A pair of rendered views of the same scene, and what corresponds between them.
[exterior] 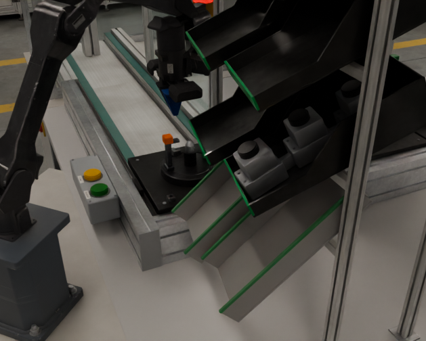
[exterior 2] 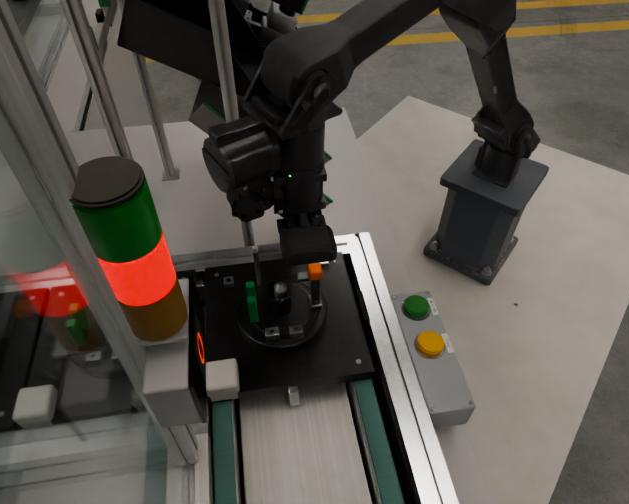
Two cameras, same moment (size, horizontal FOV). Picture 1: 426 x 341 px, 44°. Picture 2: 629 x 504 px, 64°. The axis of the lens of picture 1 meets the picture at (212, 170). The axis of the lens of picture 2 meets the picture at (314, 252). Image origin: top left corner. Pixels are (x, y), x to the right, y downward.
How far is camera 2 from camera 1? 151 cm
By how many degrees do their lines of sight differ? 100
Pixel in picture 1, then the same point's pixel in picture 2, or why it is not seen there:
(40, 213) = (471, 182)
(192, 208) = not seen: hidden behind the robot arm
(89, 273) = (419, 276)
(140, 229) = (365, 238)
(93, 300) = (413, 246)
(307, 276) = (205, 230)
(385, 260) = not seen: hidden behind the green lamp
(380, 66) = not seen: outside the picture
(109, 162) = (405, 378)
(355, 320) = (196, 189)
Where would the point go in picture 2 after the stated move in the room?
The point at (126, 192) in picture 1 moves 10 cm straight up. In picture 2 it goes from (379, 307) to (385, 268)
